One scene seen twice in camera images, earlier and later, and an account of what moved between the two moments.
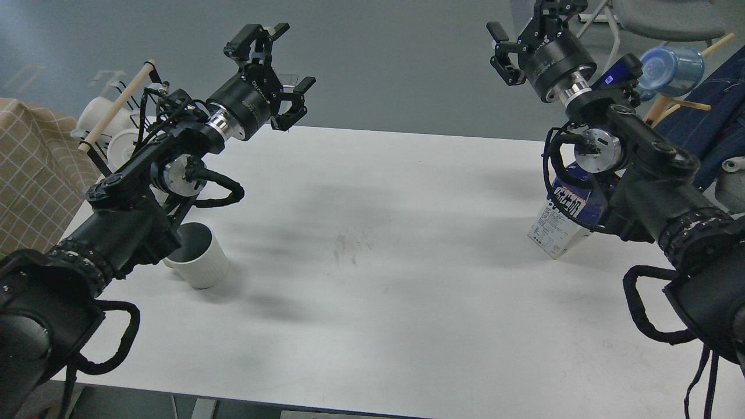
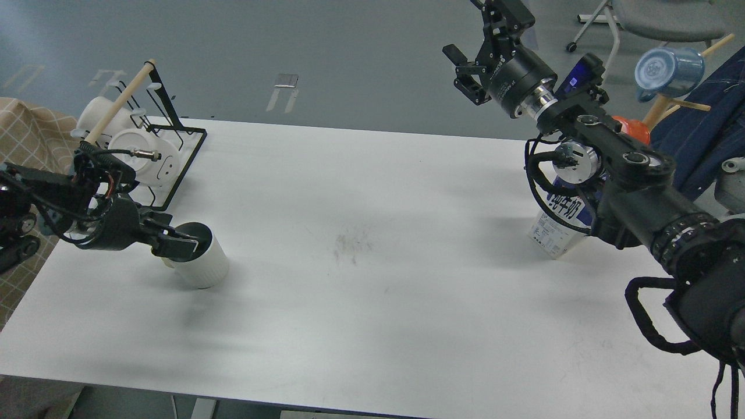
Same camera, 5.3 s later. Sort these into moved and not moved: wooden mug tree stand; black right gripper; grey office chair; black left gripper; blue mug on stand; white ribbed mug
Moved: black right gripper; black left gripper
Not moved: blue mug on stand; grey office chair; white ribbed mug; wooden mug tree stand
